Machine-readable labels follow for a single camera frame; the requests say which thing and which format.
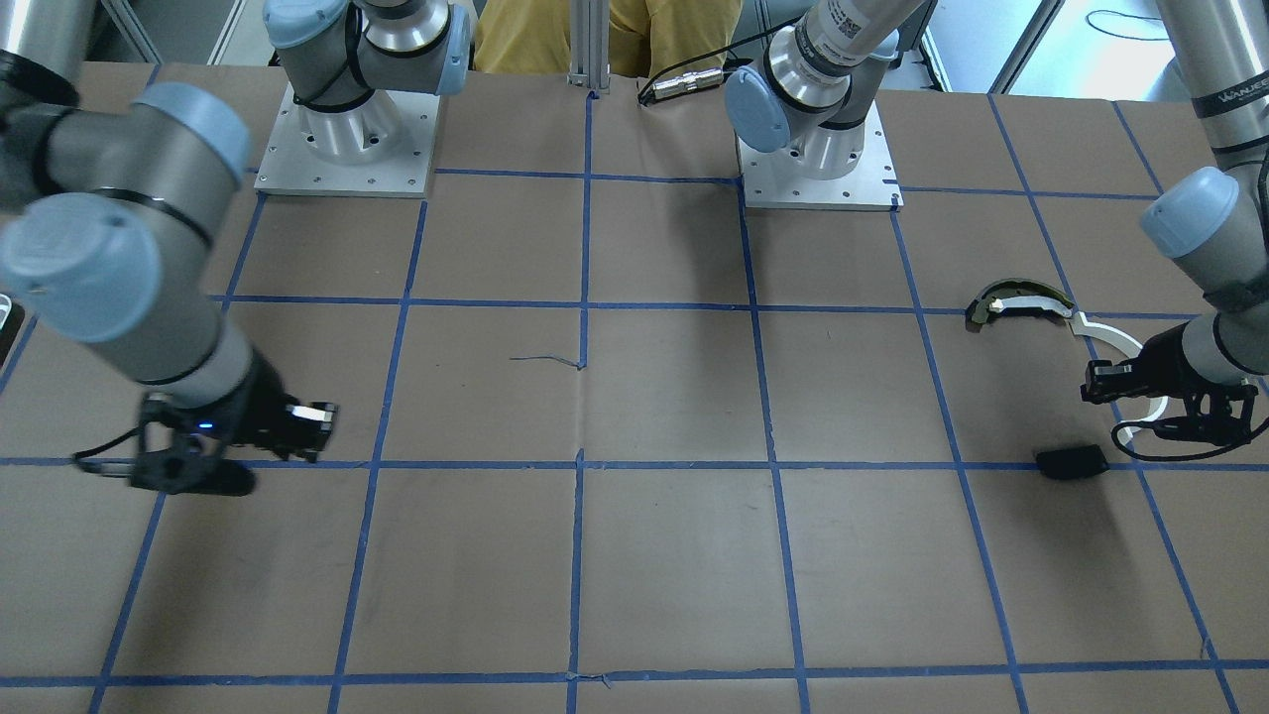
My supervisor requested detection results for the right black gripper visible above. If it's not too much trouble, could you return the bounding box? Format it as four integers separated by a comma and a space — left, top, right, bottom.
193, 351, 340, 464

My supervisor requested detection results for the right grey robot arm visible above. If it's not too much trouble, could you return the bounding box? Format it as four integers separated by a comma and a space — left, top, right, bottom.
3, 1, 476, 465

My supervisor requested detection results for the olive green brake shoe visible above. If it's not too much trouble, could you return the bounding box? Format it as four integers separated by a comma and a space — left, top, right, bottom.
964, 279, 1076, 334

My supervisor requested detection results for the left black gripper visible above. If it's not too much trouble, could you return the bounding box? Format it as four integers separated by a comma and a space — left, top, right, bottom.
1082, 322, 1259, 446

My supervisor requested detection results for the small black plastic part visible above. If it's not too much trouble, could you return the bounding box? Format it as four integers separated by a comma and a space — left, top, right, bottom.
1034, 443, 1109, 482

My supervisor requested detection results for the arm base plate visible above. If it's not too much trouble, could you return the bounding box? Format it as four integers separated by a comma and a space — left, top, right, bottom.
254, 88, 443, 199
736, 101, 905, 212

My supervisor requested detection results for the person in yellow shirt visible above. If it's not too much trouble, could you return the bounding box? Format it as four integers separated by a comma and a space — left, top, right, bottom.
473, 0, 745, 80

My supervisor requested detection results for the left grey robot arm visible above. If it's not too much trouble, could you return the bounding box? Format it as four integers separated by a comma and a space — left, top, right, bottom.
725, 1, 1266, 457

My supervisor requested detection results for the aluminium frame post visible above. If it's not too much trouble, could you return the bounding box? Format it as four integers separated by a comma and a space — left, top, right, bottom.
566, 0, 610, 95

